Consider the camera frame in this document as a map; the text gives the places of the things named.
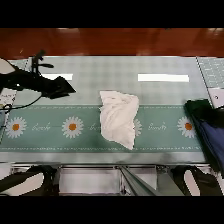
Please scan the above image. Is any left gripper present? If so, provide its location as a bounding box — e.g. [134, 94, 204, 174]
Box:
[48, 75, 77, 100]

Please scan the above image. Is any white garment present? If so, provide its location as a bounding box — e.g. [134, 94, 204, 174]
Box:
[98, 89, 141, 151]

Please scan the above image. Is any dark green garment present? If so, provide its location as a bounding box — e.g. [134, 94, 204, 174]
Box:
[183, 98, 224, 129]

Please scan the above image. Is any blue garment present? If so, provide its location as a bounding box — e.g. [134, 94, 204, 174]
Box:
[192, 116, 224, 176]

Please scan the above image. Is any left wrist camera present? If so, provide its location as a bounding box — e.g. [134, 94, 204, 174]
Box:
[31, 49, 55, 76]

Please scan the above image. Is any silver frame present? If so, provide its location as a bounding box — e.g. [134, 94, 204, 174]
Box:
[0, 161, 224, 197]

